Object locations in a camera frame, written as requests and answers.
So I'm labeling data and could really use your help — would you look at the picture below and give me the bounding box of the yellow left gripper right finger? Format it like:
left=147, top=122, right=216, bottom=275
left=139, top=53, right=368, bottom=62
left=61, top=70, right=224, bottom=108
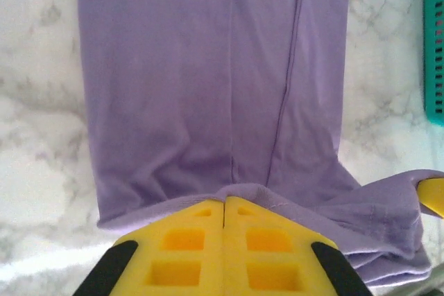
left=223, top=195, right=372, bottom=296

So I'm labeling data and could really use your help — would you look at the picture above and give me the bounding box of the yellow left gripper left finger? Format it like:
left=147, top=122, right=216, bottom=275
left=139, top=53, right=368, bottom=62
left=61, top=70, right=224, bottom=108
left=78, top=197, right=225, bottom=296

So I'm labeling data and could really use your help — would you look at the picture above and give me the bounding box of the purple t-shirt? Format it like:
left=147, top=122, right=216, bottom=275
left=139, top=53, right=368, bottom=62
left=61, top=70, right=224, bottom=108
left=76, top=0, right=444, bottom=288

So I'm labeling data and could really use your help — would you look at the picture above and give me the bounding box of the teal plastic laundry basket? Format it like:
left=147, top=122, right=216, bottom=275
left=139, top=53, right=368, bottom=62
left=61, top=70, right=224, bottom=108
left=422, top=0, right=444, bottom=125

